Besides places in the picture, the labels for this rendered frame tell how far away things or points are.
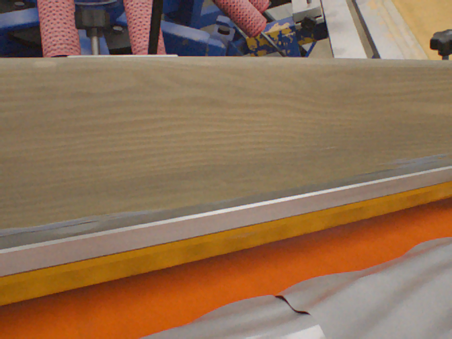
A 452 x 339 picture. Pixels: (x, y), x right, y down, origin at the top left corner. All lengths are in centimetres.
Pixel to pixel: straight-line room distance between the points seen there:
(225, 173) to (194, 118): 3
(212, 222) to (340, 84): 10
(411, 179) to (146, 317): 16
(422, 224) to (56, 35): 49
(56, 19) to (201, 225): 46
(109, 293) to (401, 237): 17
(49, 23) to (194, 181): 44
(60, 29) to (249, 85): 42
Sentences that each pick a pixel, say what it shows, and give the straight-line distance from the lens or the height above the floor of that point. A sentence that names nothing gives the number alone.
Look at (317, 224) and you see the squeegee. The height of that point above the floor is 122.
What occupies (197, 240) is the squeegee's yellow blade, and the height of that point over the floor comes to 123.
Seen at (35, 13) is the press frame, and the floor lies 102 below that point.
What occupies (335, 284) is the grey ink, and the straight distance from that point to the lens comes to 18.
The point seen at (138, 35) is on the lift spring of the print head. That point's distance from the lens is 58.
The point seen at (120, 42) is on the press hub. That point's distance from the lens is 83.
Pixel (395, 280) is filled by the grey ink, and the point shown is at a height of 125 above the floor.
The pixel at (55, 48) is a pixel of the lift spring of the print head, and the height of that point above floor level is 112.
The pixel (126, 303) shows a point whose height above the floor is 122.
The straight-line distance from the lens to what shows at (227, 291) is 18.
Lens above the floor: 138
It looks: 43 degrees down
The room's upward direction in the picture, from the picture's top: 17 degrees clockwise
